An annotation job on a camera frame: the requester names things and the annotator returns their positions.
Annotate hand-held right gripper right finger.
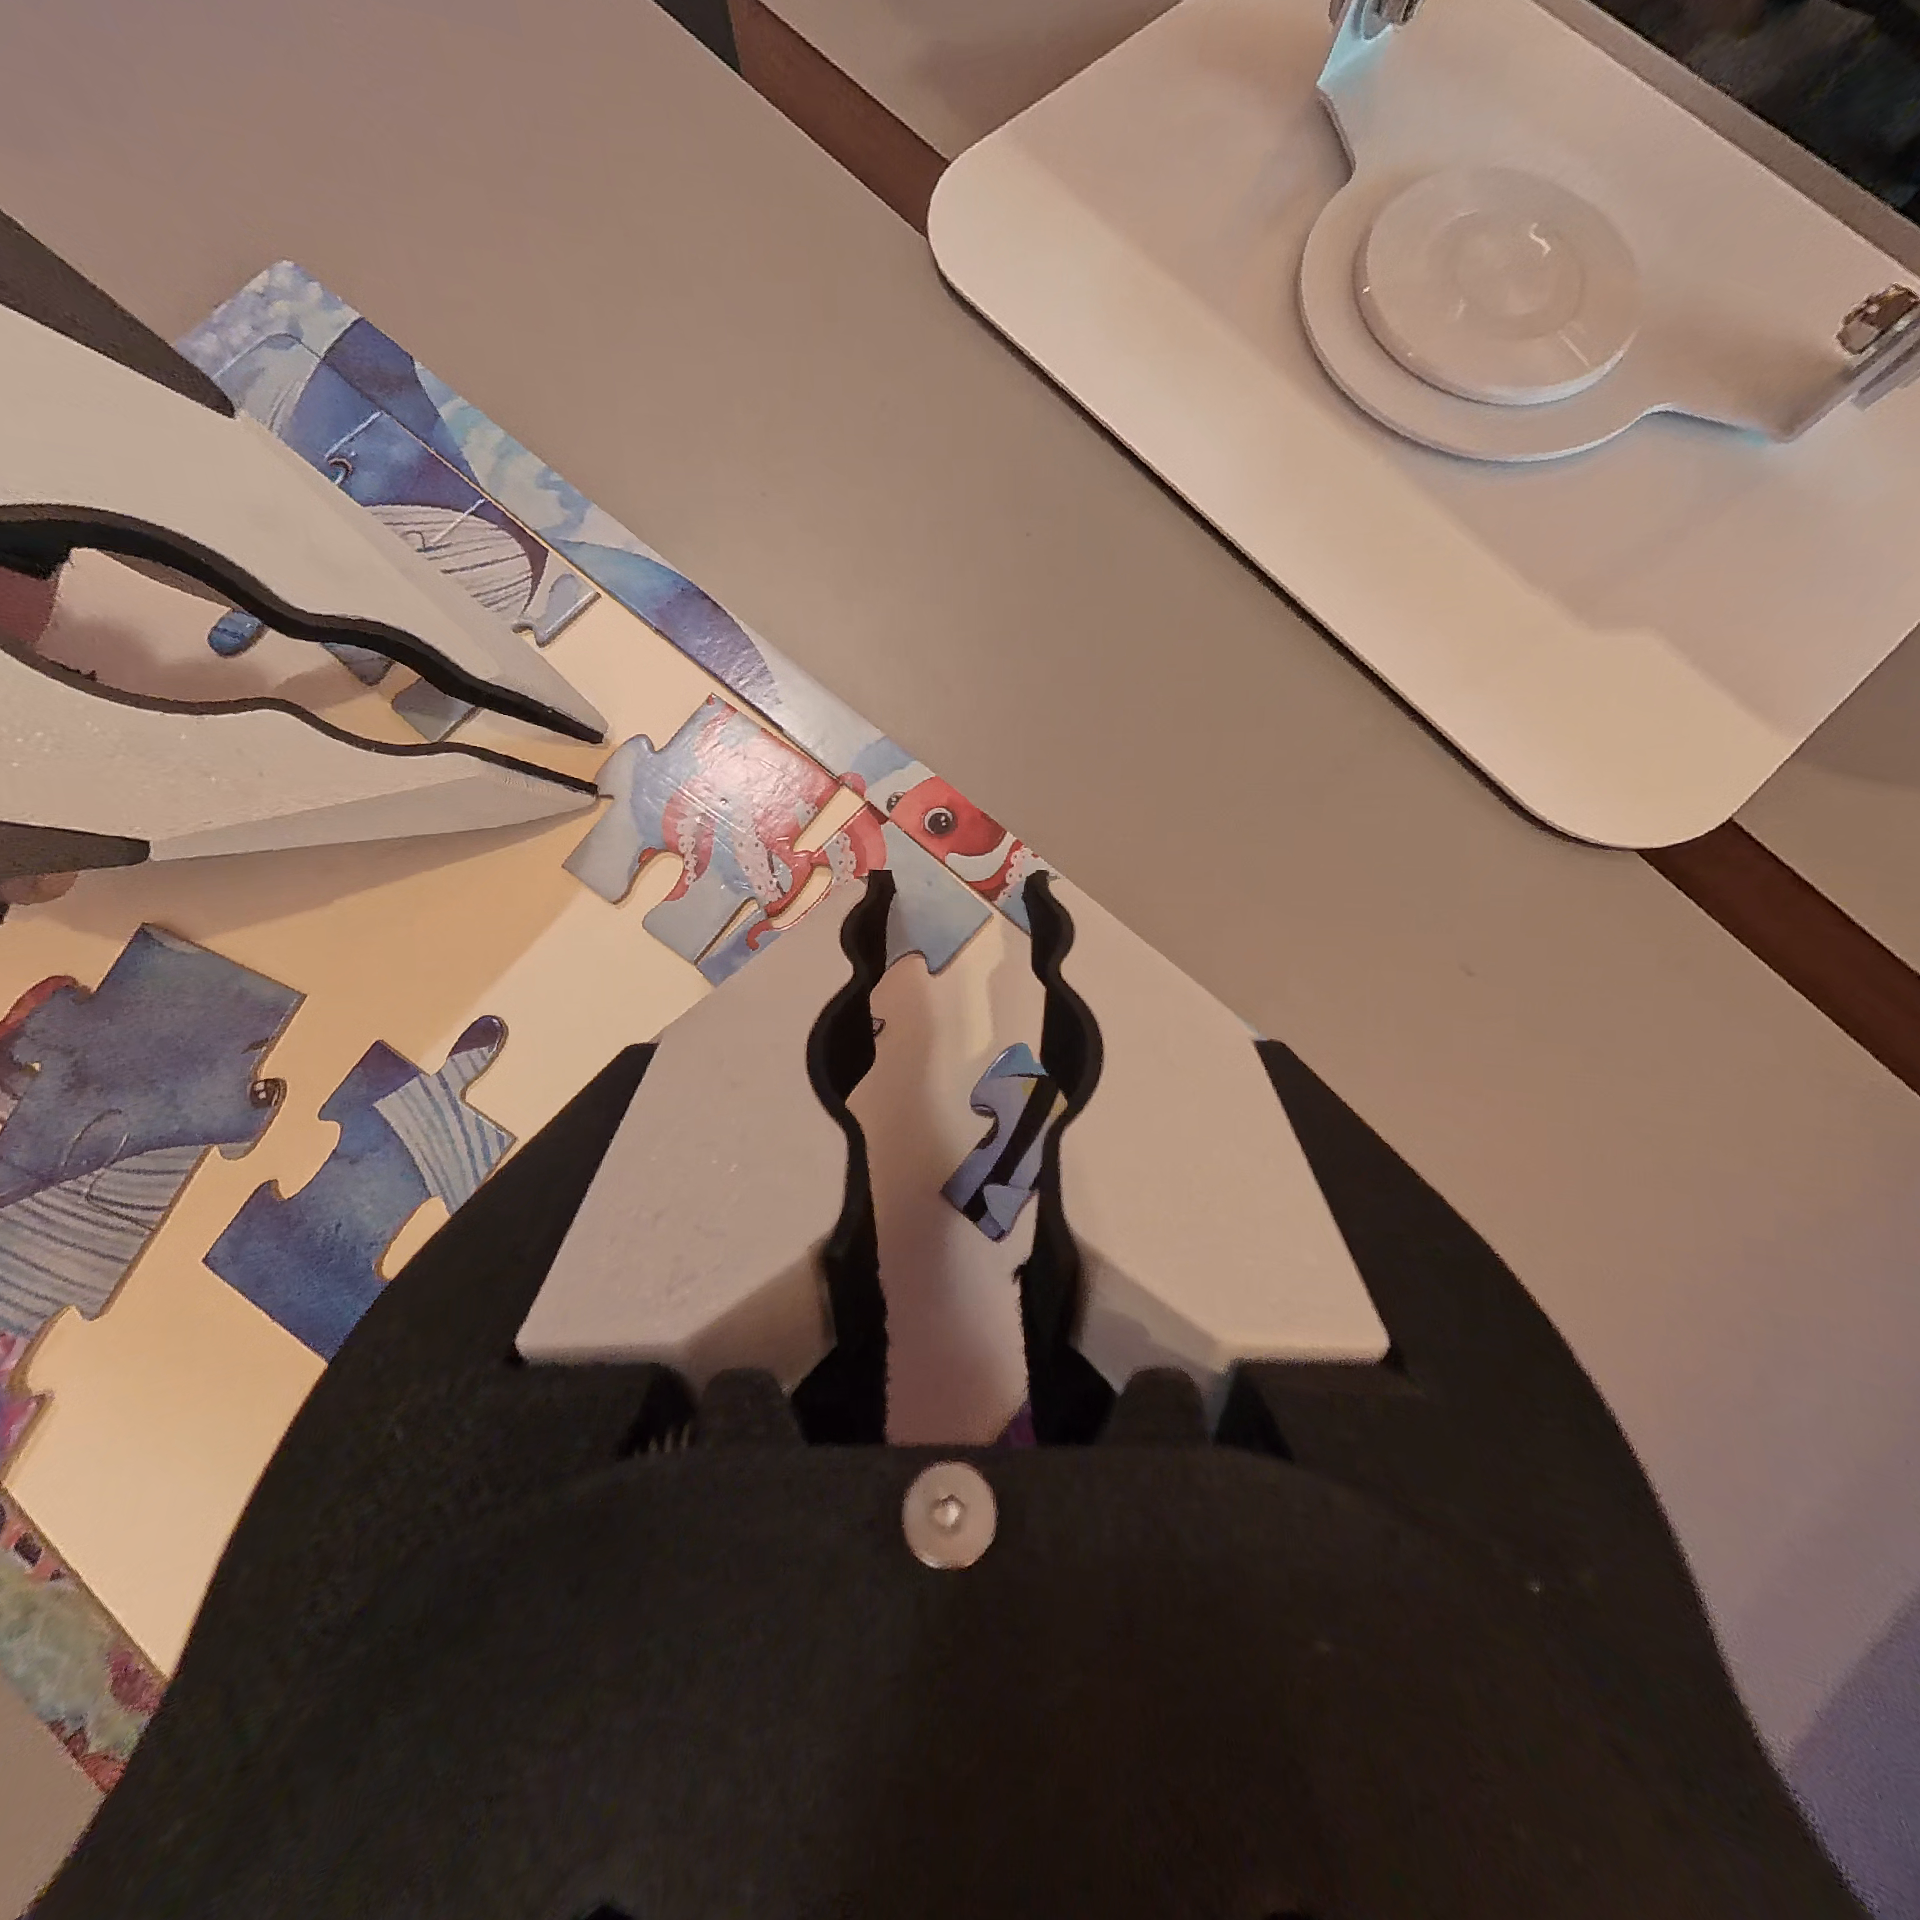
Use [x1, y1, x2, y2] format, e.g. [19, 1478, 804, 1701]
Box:
[1018, 868, 1392, 1444]

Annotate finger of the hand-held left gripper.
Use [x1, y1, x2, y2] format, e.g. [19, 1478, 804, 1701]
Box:
[0, 304, 614, 749]
[0, 629, 601, 868]

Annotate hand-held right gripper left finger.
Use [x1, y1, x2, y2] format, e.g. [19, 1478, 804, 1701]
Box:
[515, 870, 904, 1444]

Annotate sea print jigsaw puzzle board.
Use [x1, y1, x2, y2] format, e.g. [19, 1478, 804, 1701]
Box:
[0, 256, 1119, 1792]

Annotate dark blue whale eye piece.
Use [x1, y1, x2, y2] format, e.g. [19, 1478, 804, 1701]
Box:
[0, 924, 308, 1200]

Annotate red octopus head puzzle piece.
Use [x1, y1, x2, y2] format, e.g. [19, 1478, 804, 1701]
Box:
[561, 696, 891, 985]

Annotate pale blue octopus arm piece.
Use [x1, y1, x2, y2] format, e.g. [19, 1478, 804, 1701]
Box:
[875, 862, 996, 977]

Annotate striped whale belly puzzle piece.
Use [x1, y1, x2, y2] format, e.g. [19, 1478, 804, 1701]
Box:
[0, 1133, 228, 1346]

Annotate striped fish puzzle piece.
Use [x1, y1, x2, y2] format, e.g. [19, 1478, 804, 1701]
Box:
[939, 1044, 1069, 1242]

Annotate joined blue whale puzzle pieces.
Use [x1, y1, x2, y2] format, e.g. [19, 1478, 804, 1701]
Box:
[207, 405, 602, 742]

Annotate dark blue striped puzzle piece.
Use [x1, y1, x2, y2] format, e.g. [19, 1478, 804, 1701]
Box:
[204, 1014, 516, 1361]

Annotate round clear disc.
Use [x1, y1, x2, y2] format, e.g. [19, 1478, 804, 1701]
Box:
[1353, 162, 1641, 405]

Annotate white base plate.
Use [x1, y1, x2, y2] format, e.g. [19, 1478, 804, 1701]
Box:
[927, 0, 1920, 851]

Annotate grey metal bracket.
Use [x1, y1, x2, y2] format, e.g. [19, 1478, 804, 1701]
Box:
[1297, 0, 1920, 460]

